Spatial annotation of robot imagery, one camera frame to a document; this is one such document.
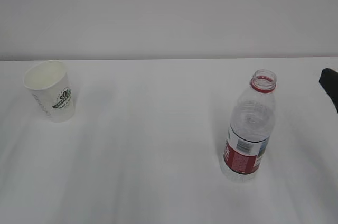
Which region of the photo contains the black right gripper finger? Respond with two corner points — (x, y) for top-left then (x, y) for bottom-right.
(319, 68), (338, 110)

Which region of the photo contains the clear plastic water bottle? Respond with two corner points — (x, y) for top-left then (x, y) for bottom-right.
(221, 69), (277, 182)

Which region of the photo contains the white paper cup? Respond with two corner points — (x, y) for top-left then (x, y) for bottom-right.
(23, 60), (75, 123)

